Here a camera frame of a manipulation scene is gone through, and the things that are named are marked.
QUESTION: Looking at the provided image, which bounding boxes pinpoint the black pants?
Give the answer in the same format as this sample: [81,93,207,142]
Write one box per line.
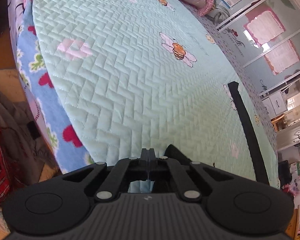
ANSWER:
[164,81,269,185]

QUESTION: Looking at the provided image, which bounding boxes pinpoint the black chair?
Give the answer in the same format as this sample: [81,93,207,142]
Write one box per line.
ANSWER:
[277,160,293,188]

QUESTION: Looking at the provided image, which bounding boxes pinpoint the mint quilted bedspread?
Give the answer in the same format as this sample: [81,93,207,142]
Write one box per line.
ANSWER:
[29,0,280,189]

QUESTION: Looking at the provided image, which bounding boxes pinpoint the grey garment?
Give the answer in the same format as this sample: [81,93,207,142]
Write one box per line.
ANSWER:
[0,82,59,193]

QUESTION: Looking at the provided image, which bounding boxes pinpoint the electric fan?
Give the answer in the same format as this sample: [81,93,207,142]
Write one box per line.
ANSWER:
[207,5,230,25]

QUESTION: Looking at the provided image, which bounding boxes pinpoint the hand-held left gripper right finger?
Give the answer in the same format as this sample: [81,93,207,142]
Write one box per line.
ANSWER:
[149,148,234,202]

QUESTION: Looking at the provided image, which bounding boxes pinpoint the white drawer cabinet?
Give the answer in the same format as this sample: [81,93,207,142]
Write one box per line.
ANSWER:
[261,75,300,120]

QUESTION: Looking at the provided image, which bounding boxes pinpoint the blue floral bed sheet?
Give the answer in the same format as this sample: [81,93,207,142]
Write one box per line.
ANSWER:
[7,0,94,174]

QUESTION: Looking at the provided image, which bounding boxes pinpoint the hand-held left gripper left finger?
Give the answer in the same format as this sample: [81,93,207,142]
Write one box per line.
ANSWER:
[62,148,149,202]

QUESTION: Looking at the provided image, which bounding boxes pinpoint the red plaid garment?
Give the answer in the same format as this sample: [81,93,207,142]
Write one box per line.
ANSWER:
[0,125,24,218]

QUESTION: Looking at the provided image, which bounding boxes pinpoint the white sliding door wardrobe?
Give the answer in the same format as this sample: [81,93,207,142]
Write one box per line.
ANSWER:
[214,0,300,98]

